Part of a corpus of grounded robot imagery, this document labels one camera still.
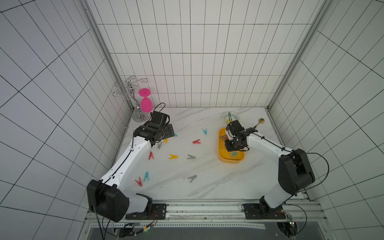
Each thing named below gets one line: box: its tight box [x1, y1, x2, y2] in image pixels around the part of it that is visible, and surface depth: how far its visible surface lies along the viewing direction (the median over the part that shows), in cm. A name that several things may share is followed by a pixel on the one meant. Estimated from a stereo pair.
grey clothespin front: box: [187, 174, 198, 183], surface depth 85 cm
